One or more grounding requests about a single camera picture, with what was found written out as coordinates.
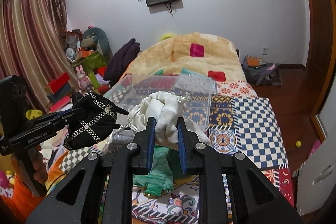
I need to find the black pouch with checkered trim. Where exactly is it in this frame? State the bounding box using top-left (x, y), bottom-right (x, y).
top-left (64, 92), bottom-right (129, 151)

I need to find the white drawstring cloth pouch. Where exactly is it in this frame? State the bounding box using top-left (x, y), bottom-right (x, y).
top-left (105, 92), bottom-right (211, 152)

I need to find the orange left sleeve forearm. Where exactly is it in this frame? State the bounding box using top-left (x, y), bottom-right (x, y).
top-left (1, 175), bottom-right (46, 223)

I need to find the left hand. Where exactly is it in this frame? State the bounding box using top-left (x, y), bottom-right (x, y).
top-left (10, 145), bottom-right (48, 197)

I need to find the green knitted cloth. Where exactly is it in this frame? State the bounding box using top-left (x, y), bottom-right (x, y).
top-left (133, 145), bottom-right (174, 197)

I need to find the red flat box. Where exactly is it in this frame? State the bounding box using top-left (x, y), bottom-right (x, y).
top-left (45, 72), bottom-right (70, 94)

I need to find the pink bunny plush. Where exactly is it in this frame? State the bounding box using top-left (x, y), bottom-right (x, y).
top-left (76, 65), bottom-right (92, 94)

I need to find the clear plastic storage box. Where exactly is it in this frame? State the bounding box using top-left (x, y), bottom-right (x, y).
top-left (103, 74), bottom-right (215, 130)

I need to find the green cardboard box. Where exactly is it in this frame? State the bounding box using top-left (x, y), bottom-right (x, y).
top-left (71, 51), bottom-right (108, 73)

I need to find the dark purple garment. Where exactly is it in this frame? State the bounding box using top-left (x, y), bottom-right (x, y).
top-left (104, 38), bottom-right (141, 85)

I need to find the grey green plush toy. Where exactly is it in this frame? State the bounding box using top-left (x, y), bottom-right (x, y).
top-left (81, 27), bottom-right (113, 60)

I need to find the striped pink brown curtain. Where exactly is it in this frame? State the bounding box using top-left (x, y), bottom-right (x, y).
top-left (1, 0), bottom-right (77, 111)

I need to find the yellow ball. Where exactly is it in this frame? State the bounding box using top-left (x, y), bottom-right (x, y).
top-left (295, 141), bottom-right (301, 148)

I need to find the beige plush patchwork blanket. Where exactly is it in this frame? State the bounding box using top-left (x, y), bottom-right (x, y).
top-left (124, 32), bottom-right (245, 82)

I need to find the grey backpack on floor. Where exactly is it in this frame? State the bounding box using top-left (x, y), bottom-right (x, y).
top-left (242, 58), bottom-right (282, 86)

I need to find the orange notebook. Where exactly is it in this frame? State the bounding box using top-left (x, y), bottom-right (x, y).
top-left (245, 55), bottom-right (266, 68)

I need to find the white cabinet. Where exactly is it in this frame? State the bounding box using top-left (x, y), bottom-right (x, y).
top-left (296, 141), bottom-right (335, 215)

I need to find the pink slipper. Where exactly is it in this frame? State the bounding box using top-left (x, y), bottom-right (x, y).
top-left (309, 140), bottom-right (321, 156)

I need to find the yellow green plush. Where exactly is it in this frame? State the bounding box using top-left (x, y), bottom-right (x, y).
top-left (159, 33), bottom-right (175, 42)

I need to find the white wall socket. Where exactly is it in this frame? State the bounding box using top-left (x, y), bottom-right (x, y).
top-left (261, 48), bottom-right (268, 55)

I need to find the brown wooden door frame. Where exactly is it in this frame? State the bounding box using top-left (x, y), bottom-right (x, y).
top-left (306, 0), bottom-right (335, 117)

